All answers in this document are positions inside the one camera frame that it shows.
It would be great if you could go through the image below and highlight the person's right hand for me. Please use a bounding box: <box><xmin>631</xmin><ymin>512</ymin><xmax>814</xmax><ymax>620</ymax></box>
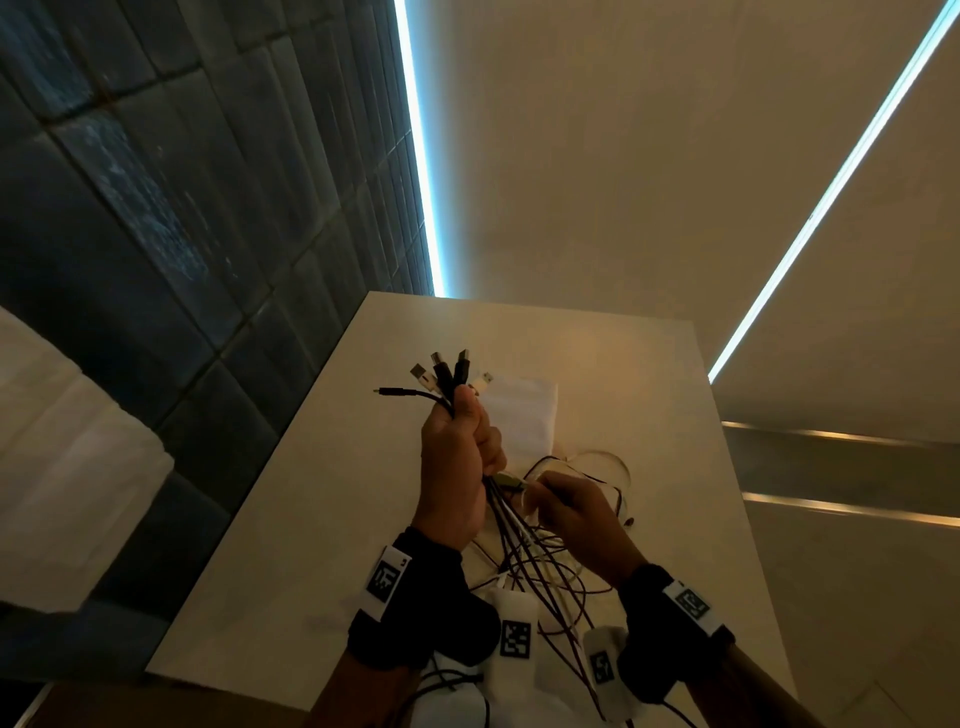
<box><xmin>521</xmin><ymin>470</ymin><xmax>649</xmax><ymax>591</ymax></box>

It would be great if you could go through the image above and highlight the person's left hand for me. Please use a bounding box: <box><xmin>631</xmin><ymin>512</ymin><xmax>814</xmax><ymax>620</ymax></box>
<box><xmin>410</xmin><ymin>384</ymin><xmax>508</xmax><ymax>553</ymax></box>

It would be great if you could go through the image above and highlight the pile of cables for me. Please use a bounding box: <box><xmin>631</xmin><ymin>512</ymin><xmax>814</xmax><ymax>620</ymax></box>
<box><xmin>464</xmin><ymin>448</ymin><xmax>635</xmax><ymax>721</ymax></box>

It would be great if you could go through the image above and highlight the bundle of black white cables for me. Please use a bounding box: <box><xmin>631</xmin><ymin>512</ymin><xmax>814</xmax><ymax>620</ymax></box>
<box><xmin>429</xmin><ymin>348</ymin><xmax>601</xmax><ymax>714</ymax></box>

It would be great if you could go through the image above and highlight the person's left forearm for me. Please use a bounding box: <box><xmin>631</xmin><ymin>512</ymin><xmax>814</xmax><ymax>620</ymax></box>
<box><xmin>307</xmin><ymin>648</ymin><xmax>421</xmax><ymax>728</ymax></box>

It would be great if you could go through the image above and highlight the black right wristband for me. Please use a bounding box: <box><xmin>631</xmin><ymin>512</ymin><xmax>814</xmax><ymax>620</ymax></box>
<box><xmin>616</xmin><ymin>563</ymin><xmax>736</xmax><ymax>705</ymax></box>

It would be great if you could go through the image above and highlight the metal trim strip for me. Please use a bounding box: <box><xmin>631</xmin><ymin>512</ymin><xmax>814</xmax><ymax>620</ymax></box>
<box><xmin>722</xmin><ymin>419</ymin><xmax>960</xmax><ymax>449</ymax></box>
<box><xmin>742</xmin><ymin>491</ymin><xmax>960</xmax><ymax>529</ymax></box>

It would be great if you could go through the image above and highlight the blue LED light strip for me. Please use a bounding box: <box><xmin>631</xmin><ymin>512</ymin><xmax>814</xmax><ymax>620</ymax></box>
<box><xmin>708</xmin><ymin>0</ymin><xmax>960</xmax><ymax>384</ymax></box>
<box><xmin>393</xmin><ymin>0</ymin><xmax>448</xmax><ymax>299</ymax></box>

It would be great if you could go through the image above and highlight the white cushion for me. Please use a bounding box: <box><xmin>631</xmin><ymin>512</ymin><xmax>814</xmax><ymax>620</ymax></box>
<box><xmin>0</xmin><ymin>307</ymin><xmax>175</xmax><ymax>615</ymax></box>

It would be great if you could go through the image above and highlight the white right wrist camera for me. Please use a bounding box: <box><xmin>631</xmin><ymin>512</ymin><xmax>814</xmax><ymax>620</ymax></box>
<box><xmin>583</xmin><ymin>626</ymin><xmax>646</xmax><ymax>723</ymax></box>

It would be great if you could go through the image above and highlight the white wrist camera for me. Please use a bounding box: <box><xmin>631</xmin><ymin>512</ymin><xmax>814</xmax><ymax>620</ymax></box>
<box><xmin>479</xmin><ymin>584</ymin><xmax>541</xmax><ymax>703</ymax></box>
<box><xmin>583</xmin><ymin>626</ymin><xmax>646</xmax><ymax>723</ymax></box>

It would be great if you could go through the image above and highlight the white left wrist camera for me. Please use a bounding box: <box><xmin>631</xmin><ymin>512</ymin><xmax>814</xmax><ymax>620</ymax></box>
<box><xmin>479</xmin><ymin>584</ymin><xmax>541</xmax><ymax>703</ymax></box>

